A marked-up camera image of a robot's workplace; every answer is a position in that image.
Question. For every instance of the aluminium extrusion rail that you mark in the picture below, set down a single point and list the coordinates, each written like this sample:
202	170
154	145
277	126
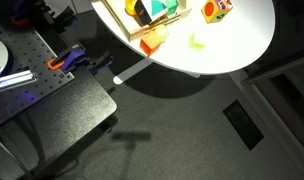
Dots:
15	79

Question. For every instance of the yellow ball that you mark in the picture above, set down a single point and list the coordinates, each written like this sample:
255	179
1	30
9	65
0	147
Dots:
162	32

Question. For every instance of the black perforated breadboard plate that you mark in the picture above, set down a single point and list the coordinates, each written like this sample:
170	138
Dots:
28	50

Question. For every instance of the black table plate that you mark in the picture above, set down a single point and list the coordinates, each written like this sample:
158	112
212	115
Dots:
65	113

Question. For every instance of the orange block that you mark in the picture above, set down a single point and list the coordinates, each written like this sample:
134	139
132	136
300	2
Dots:
149	45

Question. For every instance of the black white cube teal triangle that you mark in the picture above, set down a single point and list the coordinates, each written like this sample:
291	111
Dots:
148	11

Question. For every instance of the orange multicoloured shape sorter cube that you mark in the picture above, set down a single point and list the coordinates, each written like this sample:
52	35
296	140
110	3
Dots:
213	11

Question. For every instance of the green block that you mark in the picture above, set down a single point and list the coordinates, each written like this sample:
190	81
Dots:
172	6

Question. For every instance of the white table foot bar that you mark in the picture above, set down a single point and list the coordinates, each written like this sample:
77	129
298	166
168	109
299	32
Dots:
132	70

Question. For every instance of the black floor hatch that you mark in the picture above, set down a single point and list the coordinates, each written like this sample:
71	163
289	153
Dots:
242	125

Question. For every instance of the dark purple clamp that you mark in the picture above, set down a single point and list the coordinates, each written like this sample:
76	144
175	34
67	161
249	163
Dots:
100	63

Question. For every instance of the black clamp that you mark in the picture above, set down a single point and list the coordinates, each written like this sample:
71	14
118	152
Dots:
65	18

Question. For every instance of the light green triangular piece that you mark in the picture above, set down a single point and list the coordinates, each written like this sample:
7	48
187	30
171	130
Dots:
193	44

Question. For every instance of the gray metal table leg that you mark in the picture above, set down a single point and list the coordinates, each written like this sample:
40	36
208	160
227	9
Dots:
12	155

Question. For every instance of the wooden tray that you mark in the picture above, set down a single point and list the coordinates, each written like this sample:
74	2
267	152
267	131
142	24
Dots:
132	30

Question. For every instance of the dark cabinet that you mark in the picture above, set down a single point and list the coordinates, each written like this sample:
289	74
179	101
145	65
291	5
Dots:
285	86

